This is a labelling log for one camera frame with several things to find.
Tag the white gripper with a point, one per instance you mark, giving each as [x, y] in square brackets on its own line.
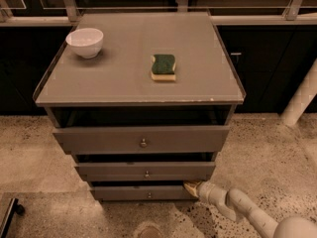
[207, 189]

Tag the grey bottom drawer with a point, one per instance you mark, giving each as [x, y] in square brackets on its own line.
[129, 193]

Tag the grey drawer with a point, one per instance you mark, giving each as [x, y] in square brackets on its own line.
[129, 193]
[145, 171]
[141, 140]

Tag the grey middle drawer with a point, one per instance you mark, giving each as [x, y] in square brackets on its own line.
[145, 171]

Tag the grey top drawer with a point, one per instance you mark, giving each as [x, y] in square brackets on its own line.
[141, 140]

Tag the grey drawer cabinet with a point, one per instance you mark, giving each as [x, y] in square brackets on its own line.
[115, 88]

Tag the round floor drain cover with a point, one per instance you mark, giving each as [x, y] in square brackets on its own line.
[150, 232]

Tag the green yellow sponge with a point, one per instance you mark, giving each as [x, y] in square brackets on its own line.
[163, 67]

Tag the white pillar leg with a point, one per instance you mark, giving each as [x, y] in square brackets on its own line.
[301, 99]

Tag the black wheeled cart base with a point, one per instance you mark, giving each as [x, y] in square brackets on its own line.
[14, 207]

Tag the white ceramic bowl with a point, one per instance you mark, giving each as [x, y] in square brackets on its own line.
[85, 42]

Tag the metal railing frame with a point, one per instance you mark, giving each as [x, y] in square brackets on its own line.
[18, 13]

